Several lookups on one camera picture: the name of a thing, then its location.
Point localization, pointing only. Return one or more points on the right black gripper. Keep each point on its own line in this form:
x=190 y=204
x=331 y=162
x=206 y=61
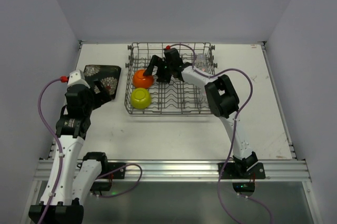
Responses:
x=159 y=66

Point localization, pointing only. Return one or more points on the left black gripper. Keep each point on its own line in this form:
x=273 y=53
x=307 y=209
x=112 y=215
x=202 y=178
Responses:
x=97 y=93

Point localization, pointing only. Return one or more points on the black floral square plate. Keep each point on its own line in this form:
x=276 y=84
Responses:
x=109 y=76

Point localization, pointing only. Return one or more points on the orange bowl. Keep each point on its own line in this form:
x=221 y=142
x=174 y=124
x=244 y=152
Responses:
x=141 y=81

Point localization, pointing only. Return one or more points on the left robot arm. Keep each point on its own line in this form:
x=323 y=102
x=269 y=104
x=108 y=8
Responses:
x=65 y=193

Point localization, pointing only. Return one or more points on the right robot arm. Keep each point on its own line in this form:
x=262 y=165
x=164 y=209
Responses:
x=222 y=99

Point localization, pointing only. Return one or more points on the yellow-green bowl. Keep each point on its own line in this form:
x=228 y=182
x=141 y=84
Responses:
x=140 y=98

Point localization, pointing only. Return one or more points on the clear glass cup far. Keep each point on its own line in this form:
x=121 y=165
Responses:
x=201 y=62

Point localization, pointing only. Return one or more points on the clear glass cup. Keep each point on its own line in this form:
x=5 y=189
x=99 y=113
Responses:
x=201 y=62
x=202 y=99

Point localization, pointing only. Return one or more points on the clear glass cup near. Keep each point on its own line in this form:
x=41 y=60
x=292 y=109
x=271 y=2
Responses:
x=202 y=99

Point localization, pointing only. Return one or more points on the grey wire dish rack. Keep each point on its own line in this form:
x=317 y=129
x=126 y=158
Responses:
x=176 y=97

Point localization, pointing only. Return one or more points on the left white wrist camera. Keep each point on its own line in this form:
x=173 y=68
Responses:
x=77 y=77

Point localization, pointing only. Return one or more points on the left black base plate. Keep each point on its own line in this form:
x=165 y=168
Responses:
x=119 y=174

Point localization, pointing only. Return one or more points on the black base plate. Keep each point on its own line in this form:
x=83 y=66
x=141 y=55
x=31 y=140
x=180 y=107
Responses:
x=119 y=174
x=232 y=171

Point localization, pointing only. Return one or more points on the aluminium mounting rail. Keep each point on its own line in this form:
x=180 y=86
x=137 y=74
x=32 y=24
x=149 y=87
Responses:
x=208 y=171

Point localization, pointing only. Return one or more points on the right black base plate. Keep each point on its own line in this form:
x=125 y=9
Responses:
x=232 y=171

